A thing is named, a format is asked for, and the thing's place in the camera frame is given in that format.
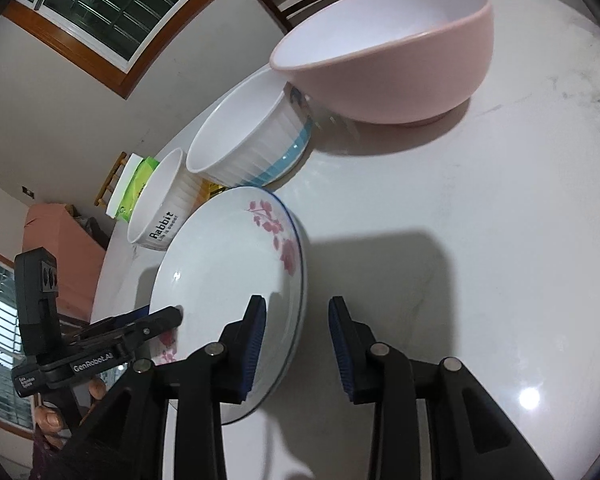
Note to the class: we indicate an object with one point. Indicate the wall socket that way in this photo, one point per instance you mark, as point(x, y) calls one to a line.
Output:
point(28, 191)

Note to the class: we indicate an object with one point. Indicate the white plate pink flowers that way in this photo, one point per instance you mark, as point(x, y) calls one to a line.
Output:
point(220, 270)

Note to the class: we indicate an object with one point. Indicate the green tissue pack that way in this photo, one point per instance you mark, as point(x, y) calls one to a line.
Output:
point(142, 185)

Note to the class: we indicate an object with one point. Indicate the pink bowl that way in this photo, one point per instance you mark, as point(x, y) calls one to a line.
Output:
point(405, 75)

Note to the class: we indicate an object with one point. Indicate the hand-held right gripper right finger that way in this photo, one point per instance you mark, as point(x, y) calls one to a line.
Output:
point(339, 347)

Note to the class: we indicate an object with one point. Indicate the person's purple clothing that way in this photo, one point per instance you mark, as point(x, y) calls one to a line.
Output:
point(47, 462)

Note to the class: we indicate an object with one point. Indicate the light wooden chair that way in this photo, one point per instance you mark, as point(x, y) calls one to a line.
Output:
point(111, 175)

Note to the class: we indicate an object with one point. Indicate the person's left hand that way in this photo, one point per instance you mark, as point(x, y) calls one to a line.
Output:
point(50, 417)

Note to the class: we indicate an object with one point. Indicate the pink covered furniture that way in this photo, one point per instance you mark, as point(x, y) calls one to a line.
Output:
point(55, 240)

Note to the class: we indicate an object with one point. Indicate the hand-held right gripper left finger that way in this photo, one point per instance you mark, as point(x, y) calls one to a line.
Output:
point(253, 347)

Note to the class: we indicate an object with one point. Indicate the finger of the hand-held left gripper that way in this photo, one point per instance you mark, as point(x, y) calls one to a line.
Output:
point(127, 318)
point(152, 321)

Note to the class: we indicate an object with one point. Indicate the small white printed bowl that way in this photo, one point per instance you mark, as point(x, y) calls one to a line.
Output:
point(170, 210)

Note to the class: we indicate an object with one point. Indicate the yellow warning sticker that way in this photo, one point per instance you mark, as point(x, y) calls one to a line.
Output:
point(213, 189)

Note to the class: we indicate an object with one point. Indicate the white ribbed bowl blue band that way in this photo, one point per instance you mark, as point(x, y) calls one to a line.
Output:
point(260, 145)

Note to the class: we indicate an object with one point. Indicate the wooden framed window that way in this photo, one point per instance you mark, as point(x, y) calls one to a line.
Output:
point(105, 5)

